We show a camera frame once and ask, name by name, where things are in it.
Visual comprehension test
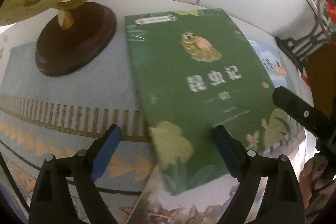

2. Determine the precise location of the rabbit hill book brown rabbit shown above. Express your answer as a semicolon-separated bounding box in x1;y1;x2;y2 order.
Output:
127;166;239;223

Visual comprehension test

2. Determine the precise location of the green insect book 03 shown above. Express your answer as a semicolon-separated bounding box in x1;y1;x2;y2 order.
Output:
125;9;293;196

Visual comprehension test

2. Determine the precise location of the person's right hand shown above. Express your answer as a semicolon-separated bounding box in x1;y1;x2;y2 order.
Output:
299;153;335;215

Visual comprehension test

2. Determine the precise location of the patterned blue woven table mat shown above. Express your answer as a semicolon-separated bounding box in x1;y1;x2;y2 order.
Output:
1;33;155;223

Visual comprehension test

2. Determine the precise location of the red flower fan ornament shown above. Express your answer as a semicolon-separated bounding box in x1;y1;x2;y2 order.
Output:
274;0;336;75

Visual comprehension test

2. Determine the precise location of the yellow desk globe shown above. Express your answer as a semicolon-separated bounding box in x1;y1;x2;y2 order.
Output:
1;0;117;77

